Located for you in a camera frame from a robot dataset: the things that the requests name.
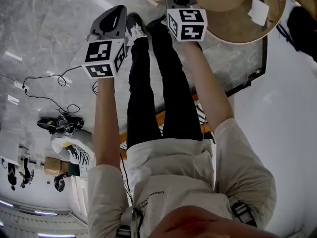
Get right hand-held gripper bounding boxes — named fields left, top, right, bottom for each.
left=165, top=0, right=208, bottom=42

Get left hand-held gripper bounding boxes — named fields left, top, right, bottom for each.
left=81, top=5, right=129, bottom=79

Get white paper napkin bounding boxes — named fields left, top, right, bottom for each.
left=247, top=0, right=270, bottom=26

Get person's left forearm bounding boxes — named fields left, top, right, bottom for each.
left=93, top=77, right=122, bottom=170

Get person's right forearm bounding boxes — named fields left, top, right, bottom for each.
left=183, top=40, right=235, bottom=131

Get round wooden table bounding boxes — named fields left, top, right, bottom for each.
left=138, top=0, right=288, bottom=44

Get person's left shoe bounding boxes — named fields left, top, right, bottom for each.
left=126, top=12, right=149, bottom=41

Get person's shoe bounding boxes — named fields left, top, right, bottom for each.
left=146, top=15, right=169, bottom=32
left=126, top=12, right=149, bottom=41

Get person's right shoe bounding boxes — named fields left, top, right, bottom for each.
left=146, top=15, right=169, bottom=32

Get person's black trousers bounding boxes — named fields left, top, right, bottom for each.
left=126, top=22, right=203, bottom=150

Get black device bundle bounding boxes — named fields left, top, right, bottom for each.
left=36, top=115, right=85, bottom=138

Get white power strip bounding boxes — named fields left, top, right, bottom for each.
left=13, top=80, right=30, bottom=93

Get round black bag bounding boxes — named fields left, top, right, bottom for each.
left=276, top=5, right=317, bottom=63

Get grey printed cushion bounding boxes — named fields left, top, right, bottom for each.
left=51, top=134, right=95, bottom=167

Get cardboard box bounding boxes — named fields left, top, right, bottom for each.
left=44, top=157, right=70, bottom=176

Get person's light shirt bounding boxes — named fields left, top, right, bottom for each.
left=86, top=118, right=277, bottom=238

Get person's chin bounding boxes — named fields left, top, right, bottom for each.
left=148, top=205, right=280, bottom=238

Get black floor cable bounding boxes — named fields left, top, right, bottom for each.
left=22, top=65, right=84, bottom=115

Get grey harness strap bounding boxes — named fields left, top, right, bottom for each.
left=230, top=200, right=258, bottom=228
left=115, top=206, right=136, bottom=238

